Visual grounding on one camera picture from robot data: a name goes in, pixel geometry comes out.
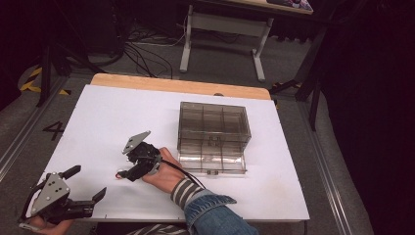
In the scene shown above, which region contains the grey metal-legged desk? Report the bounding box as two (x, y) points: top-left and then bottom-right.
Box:
(178, 0), (315, 83)

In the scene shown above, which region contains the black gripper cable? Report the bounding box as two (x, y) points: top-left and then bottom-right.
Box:
(160, 159), (208, 191)
(20, 181), (47, 220)

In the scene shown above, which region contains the person's right hand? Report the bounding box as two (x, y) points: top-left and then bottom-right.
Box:
(141, 146), (187, 195)

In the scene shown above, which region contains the person's striped clothing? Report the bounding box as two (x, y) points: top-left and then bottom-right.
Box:
(125, 222), (190, 235)

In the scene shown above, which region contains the black floor cable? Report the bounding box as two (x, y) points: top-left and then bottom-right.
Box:
(122, 41), (174, 79)

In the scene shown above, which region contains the black metal stand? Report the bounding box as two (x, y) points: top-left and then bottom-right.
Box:
(269, 25), (331, 132)
(34, 41), (106, 109)

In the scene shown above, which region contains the smoky clear drawer box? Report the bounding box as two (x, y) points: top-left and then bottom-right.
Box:
(176, 101), (253, 154)

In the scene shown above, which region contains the wooden table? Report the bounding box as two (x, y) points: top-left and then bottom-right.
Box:
(90, 72), (272, 101)

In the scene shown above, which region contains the person's left hand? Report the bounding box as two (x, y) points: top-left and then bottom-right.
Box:
(27, 214), (74, 235)

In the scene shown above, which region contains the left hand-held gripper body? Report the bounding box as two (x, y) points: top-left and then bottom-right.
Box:
(20, 172), (96, 225)

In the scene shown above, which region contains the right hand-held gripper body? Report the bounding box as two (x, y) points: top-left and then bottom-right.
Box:
(121, 130), (163, 179)

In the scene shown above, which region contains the white table cover sheet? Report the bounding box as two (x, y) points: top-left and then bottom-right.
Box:
(24, 83), (311, 223)

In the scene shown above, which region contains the white floor cable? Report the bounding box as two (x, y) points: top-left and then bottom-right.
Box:
(129, 15), (189, 47)

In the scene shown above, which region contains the dark patterned pad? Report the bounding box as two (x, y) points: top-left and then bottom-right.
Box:
(266, 0), (313, 11)

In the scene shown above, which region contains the aluminium floor rail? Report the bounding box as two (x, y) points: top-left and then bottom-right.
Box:
(296, 100), (354, 235)
(0, 75), (68, 182)

